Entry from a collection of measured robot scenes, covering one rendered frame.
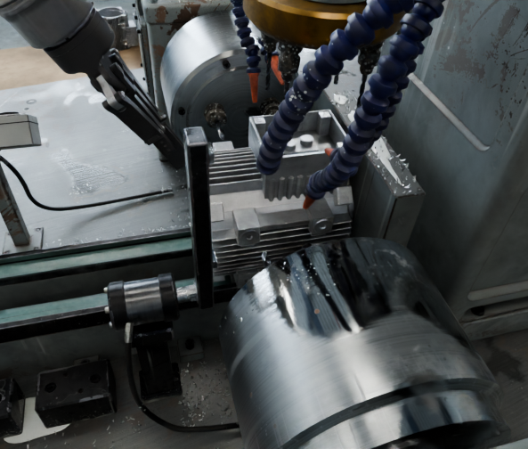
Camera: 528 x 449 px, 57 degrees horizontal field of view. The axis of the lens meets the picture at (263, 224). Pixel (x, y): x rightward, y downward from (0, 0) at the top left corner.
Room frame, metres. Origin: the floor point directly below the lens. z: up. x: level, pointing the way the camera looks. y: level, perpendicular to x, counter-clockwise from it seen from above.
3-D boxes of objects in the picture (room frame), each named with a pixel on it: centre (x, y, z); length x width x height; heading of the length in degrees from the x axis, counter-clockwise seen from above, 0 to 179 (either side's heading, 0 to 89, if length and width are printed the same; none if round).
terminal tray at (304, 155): (0.56, -0.04, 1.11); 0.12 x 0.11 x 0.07; 107
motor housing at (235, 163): (0.55, 0.00, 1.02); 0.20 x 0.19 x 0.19; 107
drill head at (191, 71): (0.89, 0.09, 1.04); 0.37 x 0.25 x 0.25; 17
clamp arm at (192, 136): (0.38, 0.07, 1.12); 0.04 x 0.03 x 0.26; 107
